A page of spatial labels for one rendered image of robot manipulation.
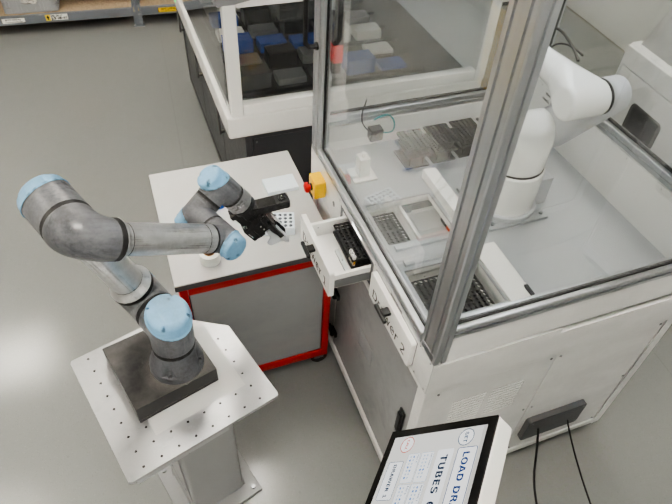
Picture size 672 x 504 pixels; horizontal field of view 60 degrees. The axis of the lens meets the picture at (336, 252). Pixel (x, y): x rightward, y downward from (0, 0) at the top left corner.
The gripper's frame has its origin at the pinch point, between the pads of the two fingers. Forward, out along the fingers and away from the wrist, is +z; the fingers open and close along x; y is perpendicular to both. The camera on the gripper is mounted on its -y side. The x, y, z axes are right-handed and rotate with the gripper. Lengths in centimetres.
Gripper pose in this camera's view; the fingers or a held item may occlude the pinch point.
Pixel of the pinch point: (286, 233)
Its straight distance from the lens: 181.1
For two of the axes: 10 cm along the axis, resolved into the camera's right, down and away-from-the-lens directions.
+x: 3.5, 6.8, -6.4
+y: -8.0, 5.7, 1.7
